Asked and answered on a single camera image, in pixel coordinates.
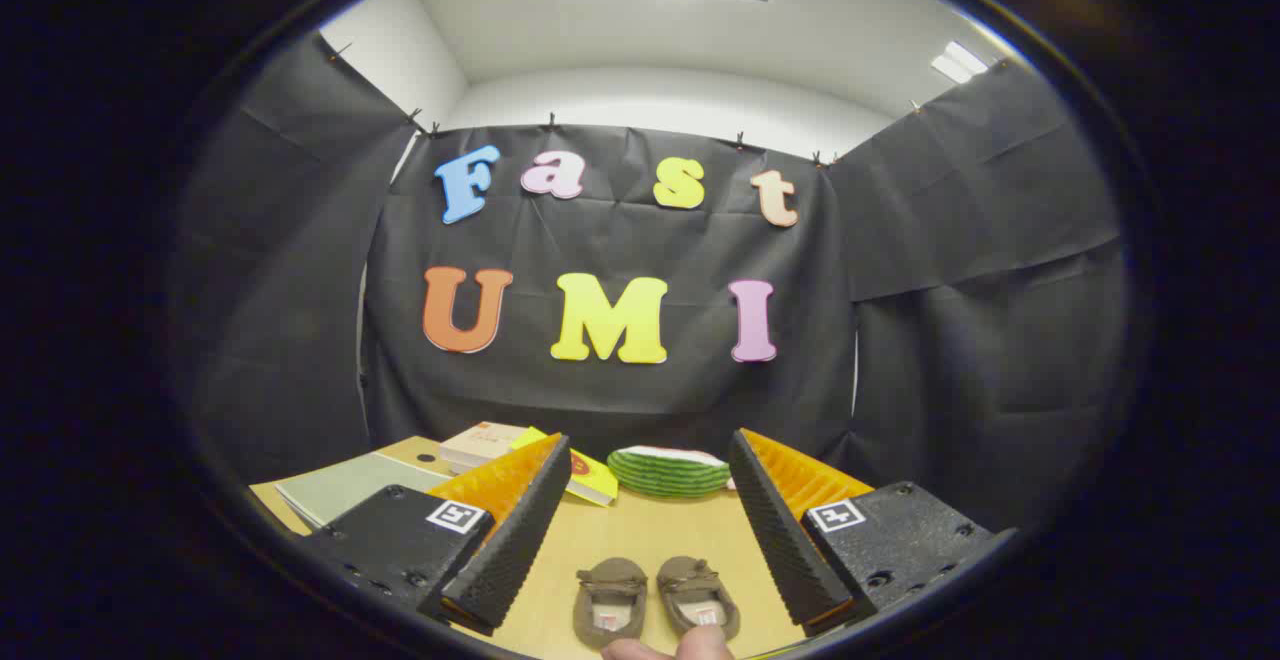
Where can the green striped watermelon plush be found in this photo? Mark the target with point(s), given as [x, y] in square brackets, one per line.
[665, 475]

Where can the black backdrop cloth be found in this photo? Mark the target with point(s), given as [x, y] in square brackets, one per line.
[620, 240]

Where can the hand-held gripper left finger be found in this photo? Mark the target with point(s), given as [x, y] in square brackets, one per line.
[515, 560]

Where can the cream fabric storage box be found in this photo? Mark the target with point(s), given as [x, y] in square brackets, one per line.
[350, 485]

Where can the yellow book with red seal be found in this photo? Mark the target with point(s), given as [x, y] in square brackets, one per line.
[595, 480]

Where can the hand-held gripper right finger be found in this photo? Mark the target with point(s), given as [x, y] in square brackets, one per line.
[790, 550]

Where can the beige paperback book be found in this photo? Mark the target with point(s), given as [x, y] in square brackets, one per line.
[480, 440]

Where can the brown fuzzy shoe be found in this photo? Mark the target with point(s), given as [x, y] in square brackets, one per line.
[610, 575]
[690, 575]

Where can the small ceiling light panel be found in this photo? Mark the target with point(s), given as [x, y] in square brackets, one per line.
[958, 62]

